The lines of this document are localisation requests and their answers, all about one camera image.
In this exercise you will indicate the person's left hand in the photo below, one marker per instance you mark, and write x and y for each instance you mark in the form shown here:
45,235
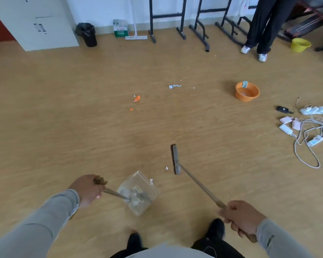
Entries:
87,190

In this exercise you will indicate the person's right hand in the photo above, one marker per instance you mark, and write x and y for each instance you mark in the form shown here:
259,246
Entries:
243,217

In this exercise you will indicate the clear plastic dustpan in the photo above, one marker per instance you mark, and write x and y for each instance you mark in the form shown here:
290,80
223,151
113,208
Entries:
140,209

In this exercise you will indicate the orange trash wrapper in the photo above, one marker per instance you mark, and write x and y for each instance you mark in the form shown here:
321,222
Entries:
137,99

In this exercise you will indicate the white-blue paper scrap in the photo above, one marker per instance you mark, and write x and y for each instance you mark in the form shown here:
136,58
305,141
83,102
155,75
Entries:
172,86

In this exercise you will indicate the black trash bin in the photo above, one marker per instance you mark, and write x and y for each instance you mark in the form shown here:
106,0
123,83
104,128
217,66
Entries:
90,40

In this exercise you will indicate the person's left forearm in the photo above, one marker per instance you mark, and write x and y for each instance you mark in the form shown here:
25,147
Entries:
35,228

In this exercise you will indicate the person's right leg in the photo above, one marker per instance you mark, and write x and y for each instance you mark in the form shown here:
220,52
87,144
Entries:
220,249

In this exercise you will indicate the person's leg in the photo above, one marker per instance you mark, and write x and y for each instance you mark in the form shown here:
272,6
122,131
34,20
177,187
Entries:
220,249
123,253

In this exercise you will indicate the person's left leg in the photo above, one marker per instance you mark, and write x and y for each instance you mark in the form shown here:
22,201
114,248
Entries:
123,253

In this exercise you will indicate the person's light grey shirt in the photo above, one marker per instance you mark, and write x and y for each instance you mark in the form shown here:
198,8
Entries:
167,252

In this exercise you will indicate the black right shoe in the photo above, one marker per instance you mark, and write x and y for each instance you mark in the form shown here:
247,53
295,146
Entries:
215,228

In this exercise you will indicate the black shoe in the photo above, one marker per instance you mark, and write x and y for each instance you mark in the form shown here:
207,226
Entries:
134,241
215,228

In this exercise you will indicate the black left shoe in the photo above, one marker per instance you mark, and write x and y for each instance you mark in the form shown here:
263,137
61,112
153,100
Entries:
134,241

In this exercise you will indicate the white charger brick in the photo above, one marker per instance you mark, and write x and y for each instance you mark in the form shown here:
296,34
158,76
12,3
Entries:
285,128

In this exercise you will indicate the narrow white power strip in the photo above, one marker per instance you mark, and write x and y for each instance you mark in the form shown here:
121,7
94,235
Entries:
315,141

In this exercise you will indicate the black power adapter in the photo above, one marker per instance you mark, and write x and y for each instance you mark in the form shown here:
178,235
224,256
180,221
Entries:
282,109

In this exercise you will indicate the orange plastic basin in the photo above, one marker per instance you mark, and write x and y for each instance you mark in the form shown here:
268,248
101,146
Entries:
247,98

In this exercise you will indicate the white power strip with plugs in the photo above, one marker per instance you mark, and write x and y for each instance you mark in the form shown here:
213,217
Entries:
312,110

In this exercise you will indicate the teal folded cloth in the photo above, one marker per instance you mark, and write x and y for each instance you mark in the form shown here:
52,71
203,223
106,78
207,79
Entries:
245,84

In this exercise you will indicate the grey metal filing cabinet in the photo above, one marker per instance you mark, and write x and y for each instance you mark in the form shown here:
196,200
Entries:
56,37

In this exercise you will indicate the shrink-wrapped pack of water bottles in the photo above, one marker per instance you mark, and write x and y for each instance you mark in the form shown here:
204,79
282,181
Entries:
121,33

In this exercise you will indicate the silver metal pole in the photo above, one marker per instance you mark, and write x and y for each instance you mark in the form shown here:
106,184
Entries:
134,24

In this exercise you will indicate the yellow plastic basin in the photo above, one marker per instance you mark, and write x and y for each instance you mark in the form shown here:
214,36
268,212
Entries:
300,46

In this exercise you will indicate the black red exercise machine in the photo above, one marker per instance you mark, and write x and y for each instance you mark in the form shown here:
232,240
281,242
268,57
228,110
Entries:
306,22

